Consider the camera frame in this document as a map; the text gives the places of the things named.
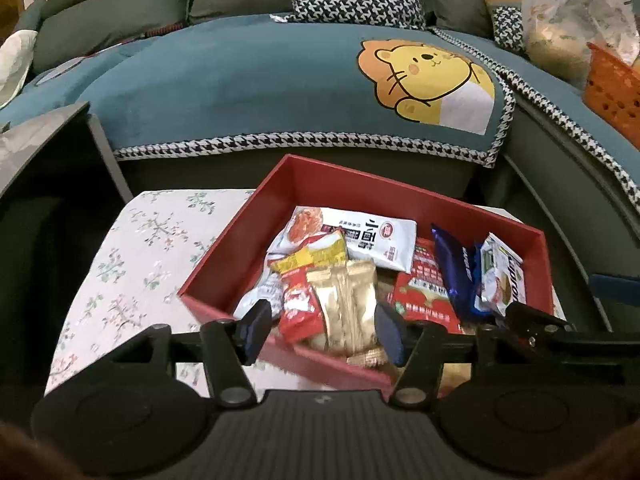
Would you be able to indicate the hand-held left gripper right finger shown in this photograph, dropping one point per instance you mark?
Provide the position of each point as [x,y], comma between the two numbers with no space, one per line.
[390,335]

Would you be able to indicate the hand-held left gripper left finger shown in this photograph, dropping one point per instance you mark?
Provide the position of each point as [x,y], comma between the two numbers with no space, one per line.
[255,325]

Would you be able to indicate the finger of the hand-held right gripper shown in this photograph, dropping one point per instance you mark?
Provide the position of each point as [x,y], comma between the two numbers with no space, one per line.
[540,317]
[615,290]

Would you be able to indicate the small white printed packet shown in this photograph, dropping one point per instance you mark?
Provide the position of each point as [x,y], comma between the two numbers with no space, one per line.
[260,287]

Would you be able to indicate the red and yellow snack packet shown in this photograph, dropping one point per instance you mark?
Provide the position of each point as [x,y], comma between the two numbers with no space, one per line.
[300,305]

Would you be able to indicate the green and white wafer packet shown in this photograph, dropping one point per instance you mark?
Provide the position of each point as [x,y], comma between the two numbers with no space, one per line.
[500,280]

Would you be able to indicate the gold snack packet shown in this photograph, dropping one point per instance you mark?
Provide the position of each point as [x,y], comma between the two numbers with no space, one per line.
[345,300]

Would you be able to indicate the red printed snack packet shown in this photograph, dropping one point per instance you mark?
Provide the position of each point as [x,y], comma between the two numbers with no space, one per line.
[425,285]

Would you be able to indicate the blue wafer biscuit packet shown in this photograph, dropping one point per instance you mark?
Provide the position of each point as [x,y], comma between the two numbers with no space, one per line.
[457,270]

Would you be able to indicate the white red-picture snack packet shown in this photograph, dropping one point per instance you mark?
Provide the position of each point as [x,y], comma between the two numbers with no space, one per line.
[380,240]

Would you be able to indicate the red cardboard box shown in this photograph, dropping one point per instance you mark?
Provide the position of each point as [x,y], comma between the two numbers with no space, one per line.
[325,180]

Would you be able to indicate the floral tablecloth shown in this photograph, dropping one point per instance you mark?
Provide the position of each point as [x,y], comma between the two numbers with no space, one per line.
[150,240]

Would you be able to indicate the green sofa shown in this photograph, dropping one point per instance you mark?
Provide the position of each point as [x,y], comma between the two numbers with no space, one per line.
[540,175]

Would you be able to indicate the orange plastic basket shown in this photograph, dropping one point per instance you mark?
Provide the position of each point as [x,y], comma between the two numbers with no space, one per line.
[615,95]

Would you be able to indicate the plain teal sofa cover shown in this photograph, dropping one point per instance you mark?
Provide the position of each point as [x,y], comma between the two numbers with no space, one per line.
[560,95]

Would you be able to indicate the teal lion print sofa cover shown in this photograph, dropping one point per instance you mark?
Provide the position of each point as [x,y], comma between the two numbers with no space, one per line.
[250,85]

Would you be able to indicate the translucent plastic bag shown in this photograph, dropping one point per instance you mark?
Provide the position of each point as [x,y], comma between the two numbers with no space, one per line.
[560,30]

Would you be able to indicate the dark grey side table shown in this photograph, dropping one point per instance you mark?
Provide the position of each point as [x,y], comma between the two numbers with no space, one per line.
[40,135]

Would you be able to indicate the white patterned cloth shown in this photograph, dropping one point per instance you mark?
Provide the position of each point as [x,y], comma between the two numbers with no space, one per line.
[15,67]

